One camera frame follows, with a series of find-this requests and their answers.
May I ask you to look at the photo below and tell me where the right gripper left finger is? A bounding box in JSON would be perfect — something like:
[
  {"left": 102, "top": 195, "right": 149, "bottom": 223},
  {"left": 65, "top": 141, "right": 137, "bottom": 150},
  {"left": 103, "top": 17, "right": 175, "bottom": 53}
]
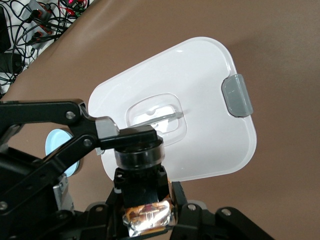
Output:
[{"left": 14, "top": 188, "right": 125, "bottom": 240}]

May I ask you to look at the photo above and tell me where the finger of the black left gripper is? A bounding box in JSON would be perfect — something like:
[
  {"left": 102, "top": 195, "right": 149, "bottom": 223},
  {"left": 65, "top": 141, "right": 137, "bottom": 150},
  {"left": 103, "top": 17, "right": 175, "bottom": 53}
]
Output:
[{"left": 0, "top": 98, "right": 159, "bottom": 219}]

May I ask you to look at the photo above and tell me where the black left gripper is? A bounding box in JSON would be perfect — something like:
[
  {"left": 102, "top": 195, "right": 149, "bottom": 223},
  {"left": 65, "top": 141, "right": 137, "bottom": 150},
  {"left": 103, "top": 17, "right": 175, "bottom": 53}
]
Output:
[{"left": 0, "top": 146, "right": 39, "bottom": 187}]

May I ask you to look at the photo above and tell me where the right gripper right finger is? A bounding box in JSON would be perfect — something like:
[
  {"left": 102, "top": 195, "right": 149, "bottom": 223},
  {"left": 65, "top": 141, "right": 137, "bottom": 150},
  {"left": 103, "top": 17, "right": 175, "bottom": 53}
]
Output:
[{"left": 169, "top": 181, "right": 276, "bottom": 240}]

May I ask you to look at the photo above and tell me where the orange push button switch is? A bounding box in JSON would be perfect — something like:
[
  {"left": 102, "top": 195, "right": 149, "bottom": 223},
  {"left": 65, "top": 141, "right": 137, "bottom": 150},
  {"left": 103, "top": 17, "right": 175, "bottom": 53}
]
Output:
[{"left": 113, "top": 138, "right": 177, "bottom": 237}]

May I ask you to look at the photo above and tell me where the light blue round plate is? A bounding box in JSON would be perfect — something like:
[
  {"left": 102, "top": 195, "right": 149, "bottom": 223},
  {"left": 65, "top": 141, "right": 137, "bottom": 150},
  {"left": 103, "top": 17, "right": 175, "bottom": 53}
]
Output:
[{"left": 44, "top": 127, "right": 84, "bottom": 177}]

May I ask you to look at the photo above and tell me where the white lidded storage box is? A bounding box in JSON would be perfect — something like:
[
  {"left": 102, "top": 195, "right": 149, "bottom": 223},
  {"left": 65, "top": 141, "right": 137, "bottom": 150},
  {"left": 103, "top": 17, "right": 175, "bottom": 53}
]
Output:
[{"left": 87, "top": 36, "right": 257, "bottom": 182}]

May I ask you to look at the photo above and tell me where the grey connector module row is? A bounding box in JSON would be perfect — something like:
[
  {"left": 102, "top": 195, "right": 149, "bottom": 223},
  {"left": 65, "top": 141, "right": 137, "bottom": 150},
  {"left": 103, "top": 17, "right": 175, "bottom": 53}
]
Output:
[{"left": 23, "top": 0, "right": 55, "bottom": 51}]

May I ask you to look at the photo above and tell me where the circuit board with red display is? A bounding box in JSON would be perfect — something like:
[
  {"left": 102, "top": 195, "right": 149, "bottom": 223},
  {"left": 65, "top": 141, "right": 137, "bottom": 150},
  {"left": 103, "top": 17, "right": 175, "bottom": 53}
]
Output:
[{"left": 58, "top": 0, "right": 89, "bottom": 16}]

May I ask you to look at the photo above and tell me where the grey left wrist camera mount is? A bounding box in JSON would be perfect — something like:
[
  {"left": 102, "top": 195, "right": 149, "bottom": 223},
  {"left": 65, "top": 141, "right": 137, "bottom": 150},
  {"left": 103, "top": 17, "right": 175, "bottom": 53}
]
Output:
[{"left": 53, "top": 173, "right": 75, "bottom": 213}]

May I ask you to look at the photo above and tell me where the transparent box lid handle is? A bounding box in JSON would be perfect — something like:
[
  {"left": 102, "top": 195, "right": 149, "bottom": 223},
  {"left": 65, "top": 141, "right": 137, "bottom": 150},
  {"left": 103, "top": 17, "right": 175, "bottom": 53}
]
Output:
[{"left": 124, "top": 93, "right": 188, "bottom": 147}]

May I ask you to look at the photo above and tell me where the tangle of black cables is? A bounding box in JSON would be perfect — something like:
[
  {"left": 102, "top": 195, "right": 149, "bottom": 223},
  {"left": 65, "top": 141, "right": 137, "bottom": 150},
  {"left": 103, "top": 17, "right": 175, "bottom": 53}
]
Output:
[{"left": 0, "top": 0, "right": 91, "bottom": 100}]

